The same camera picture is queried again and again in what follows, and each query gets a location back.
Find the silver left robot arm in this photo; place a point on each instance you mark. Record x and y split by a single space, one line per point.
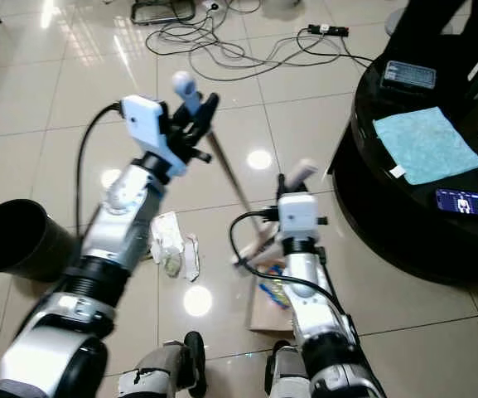
106 249

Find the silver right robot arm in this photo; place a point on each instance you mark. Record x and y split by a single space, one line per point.
325 332

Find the yellow blue snack wrapper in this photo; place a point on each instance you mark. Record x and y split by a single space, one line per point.
274 292

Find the white crumpled paper litter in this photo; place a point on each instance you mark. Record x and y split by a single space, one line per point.
191 257

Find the clear plastic bag litter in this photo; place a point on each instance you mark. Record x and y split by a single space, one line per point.
166 240

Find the white plug adapter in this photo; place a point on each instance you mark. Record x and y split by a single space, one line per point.
211 6

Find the black round table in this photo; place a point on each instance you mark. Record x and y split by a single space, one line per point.
396 224

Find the black power strip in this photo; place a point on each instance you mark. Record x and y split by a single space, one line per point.
327 29

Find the teal cleaning cloth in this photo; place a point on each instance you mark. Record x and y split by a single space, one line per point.
429 143

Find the right robot leg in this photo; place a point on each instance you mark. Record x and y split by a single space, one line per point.
284 377

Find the robot leg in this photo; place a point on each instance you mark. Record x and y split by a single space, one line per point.
160 369
284 377

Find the dark flat device blue display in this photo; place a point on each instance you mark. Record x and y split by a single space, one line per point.
408 75

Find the phone with blue screen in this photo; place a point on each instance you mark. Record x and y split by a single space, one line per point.
465 202

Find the black waste bin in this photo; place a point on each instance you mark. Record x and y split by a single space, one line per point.
23 240

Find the left robot leg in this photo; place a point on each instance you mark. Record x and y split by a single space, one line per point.
160 369

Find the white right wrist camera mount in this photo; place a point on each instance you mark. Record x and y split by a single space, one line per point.
299 217

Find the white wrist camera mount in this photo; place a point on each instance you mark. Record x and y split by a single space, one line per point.
299 217
146 124

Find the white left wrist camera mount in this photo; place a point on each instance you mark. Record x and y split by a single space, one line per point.
146 124

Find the black metal frame stand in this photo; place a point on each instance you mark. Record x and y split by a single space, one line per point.
162 20

